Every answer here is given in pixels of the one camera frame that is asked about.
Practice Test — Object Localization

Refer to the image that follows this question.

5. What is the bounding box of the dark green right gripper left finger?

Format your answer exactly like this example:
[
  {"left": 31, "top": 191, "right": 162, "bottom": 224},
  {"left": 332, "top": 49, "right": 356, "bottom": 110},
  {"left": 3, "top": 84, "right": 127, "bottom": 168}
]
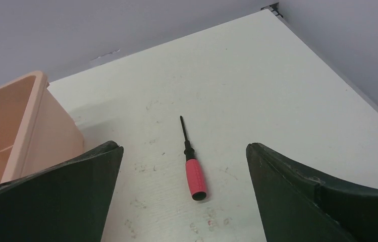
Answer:
[{"left": 0, "top": 141, "right": 124, "bottom": 241}]

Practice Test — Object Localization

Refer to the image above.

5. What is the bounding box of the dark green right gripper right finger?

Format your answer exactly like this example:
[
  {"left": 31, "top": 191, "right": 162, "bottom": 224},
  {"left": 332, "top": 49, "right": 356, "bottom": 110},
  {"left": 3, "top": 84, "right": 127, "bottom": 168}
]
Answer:
[{"left": 246, "top": 143, "right": 378, "bottom": 241}]

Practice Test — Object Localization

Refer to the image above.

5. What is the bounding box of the red handled screwdriver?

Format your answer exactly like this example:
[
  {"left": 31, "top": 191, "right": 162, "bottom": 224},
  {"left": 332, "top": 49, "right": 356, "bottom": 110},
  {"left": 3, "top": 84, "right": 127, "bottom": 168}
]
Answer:
[{"left": 180, "top": 116, "right": 207, "bottom": 201}]

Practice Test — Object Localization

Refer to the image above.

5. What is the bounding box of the peach plastic bin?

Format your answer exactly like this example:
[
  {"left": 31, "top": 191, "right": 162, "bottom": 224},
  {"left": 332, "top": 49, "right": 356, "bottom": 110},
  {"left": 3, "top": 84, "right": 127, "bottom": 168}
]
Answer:
[{"left": 0, "top": 71, "right": 84, "bottom": 184}]

